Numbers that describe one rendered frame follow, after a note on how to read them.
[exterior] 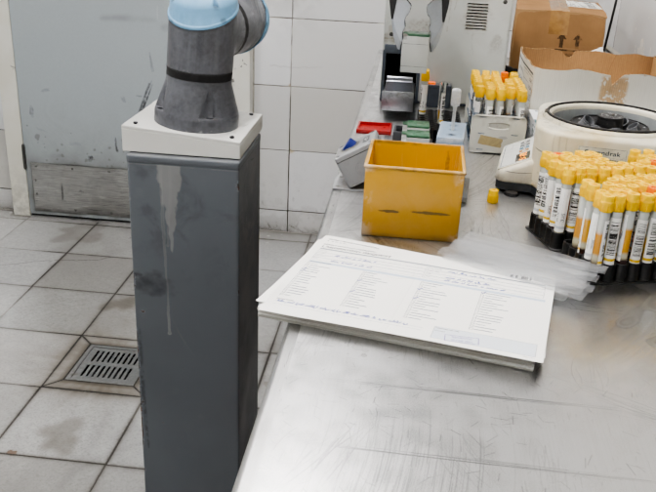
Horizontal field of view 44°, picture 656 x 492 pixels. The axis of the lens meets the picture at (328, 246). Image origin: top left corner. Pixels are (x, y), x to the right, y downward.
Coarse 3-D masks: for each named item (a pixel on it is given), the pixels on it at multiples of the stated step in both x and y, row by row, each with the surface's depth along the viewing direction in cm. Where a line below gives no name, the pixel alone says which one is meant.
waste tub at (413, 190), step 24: (384, 144) 119; (408, 144) 119; (432, 144) 118; (384, 168) 107; (408, 168) 107; (432, 168) 120; (456, 168) 119; (384, 192) 109; (408, 192) 108; (432, 192) 108; (456, 192) 107; (384, 216) 110; (408, 216) 110; (432, 216) 109; (456, 216) 109; (432, 240) 110
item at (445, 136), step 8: (440, 128) 127; (448, 128) 127; (456, 128) 127; (464, 128) 127; (440, 136) 122; (448, 136) 123; (456, 136) 123; (464, 136) 123; (456, 144) 122; (464, 144) 132; (464, 184) 130; (464, 192) 127; (464, 200) 125
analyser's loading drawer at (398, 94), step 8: (392, 80) 174; (400, 80) 178; (408, 80) 178; (392, 88) 174; (400, 88) 174; (408, 88) 174; (384, 96) 170; (392, 96) 169; (400, 96) 169; (408, 96) 169; (384, 104) 170; (392, 104) 170; (400, 104) 170; (408, 104) 170
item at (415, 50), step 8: (408, 40) 143; (416, 40) 142; (424, 40) 142; (408, 48) 143; (416, 48) 143; (424, 48) 143; (408, 56) 144; (416, 56) 144; (424, 56) 143; (400, 64) 144; (408, 64) 144; (416, 64) 144; (424, 64) 144; (416, 72) 145; (424, 72) 144
